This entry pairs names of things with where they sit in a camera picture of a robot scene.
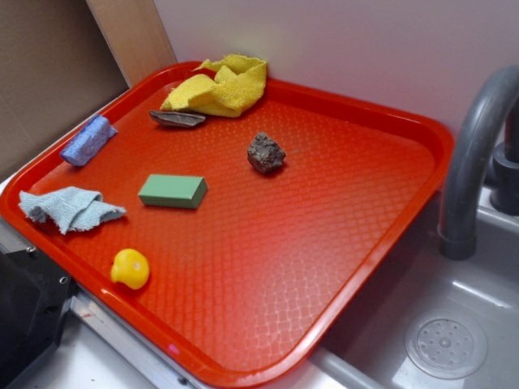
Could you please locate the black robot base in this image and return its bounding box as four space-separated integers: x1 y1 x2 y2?
1 247 75 388

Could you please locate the yellow cloth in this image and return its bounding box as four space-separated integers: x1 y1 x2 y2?
161 53 268 118

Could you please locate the light blue cloth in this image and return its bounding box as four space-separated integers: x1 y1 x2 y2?
19 186 127 235

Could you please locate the brown rock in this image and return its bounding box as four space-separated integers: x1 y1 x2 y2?
247 132 286 174

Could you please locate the red plastic tray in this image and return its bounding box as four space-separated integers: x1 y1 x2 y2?
1 62 453 388

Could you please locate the green rectangular block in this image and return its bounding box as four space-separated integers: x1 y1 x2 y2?
139 174 208 209

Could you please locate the flat brown stone piece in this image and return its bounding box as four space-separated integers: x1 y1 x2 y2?
148 110 206 128

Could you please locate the yellow plastic toy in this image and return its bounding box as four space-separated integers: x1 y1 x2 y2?
110 248 150 290

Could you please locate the blue sponge block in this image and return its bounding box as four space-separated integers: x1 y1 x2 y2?
60 115 118 167

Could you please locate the wooden board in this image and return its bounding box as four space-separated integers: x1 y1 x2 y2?
87 0 177 88

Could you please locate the grey sink basin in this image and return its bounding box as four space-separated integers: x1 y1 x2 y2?
311 199 518 388

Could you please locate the grey sink faucet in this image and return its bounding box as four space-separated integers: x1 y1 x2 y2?
438 65 518 260

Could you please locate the sink drain strainer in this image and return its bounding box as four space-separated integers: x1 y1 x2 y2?
405 310 487 380

